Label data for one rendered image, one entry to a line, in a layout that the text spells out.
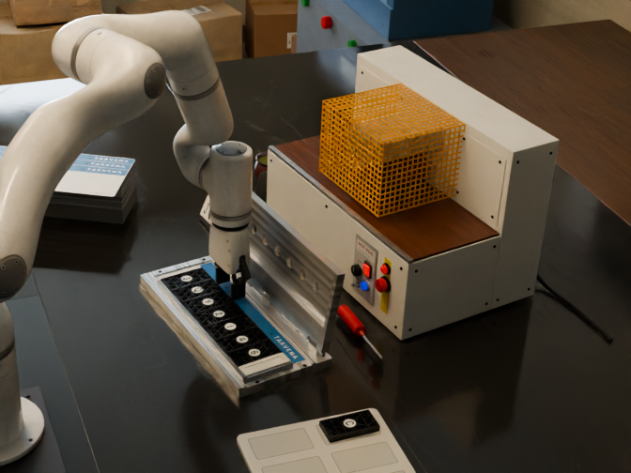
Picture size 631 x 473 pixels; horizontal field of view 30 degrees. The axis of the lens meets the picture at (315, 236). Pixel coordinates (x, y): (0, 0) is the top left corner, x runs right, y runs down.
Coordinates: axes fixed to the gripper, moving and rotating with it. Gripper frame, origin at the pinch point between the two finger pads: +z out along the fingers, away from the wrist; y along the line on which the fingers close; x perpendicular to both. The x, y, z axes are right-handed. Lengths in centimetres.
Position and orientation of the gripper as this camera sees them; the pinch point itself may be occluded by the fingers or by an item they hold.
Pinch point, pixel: (230, 283)
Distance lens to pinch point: 246.2
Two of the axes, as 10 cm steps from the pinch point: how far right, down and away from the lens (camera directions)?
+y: 5.2, 4.6, -7.2
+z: -0.4, 8.5, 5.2
